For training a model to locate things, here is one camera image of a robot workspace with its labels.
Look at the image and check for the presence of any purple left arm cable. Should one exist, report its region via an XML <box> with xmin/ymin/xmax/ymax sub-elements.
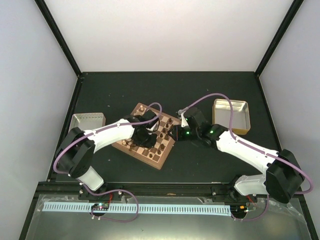
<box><xmin>53</xmin><ymin>101</ymin><xmax>165</xmax><ymax>223</ymax></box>

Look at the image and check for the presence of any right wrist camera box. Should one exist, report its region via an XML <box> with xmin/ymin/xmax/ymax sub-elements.
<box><xmin>177</xmin><ymin>107</ymin><xmax>189</xmax><ymax>128</ymax></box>

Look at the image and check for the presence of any wooden chess board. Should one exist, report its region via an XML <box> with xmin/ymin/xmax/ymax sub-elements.
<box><xmin>111</xmin><ymin>113</ymin><xmax>181</xmax><ymax>170</ymax></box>

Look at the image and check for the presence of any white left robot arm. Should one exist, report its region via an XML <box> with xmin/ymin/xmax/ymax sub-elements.
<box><xmin>53</xmin><ymin>109</ymin><xmax>160</xmax><ymax>200</ymax></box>

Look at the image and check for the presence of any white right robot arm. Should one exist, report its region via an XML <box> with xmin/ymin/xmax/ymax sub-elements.
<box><xmin>168</xmin><ymin>107</ymin><xmax>305</xmax><ymax>204</ymax></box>

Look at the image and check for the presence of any black right corner frame post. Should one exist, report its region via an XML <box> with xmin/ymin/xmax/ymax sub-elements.
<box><xmin>254</xmin><ymin>0</ymin><xmax>304</xmax><ymax>77</ymax></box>

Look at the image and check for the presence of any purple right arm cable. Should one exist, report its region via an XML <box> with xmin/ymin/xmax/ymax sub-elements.
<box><xmin>177</xmin><ymin>92</ymin><xmax>315</xmax><ymax>222</ymax></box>

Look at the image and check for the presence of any gold metal tin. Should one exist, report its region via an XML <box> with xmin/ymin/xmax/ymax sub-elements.
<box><xmin>211</xmin><ymin>98</ymin><xmax>251</xmax><ymax>135</ymax></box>

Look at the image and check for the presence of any white slotted cable duct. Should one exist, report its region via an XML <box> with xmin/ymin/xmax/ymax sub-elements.
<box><xmin>42</xmin><ymin>202</ymin><xmax>232</xmax><ymax>217</ymax></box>

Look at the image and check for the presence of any black corner frame post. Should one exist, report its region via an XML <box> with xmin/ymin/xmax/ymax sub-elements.
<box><xmin>34</xmin><ymin>0</ymin><xmax>82</xmax><ymax>77</ymax></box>
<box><xmin>254</xmin><ymin>0</ymin><xmax>304</xmax><ymax>77</ymax></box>

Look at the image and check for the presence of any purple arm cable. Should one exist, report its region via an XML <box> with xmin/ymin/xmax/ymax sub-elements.
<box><xmin>53</xmin><ymin>101</ymin><xmax>165</xmax><ymax>223</ymax></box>
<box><xmin>177</xmin><ymin>92</ymin><xmax>315</xmax><ymax>222</ymax></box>

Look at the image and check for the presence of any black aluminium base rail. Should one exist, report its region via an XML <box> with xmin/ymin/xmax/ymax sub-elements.
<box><xmin>28</xmin><ymin>181</ymin><xmax>320</xmax><ymax>240</ymax></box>

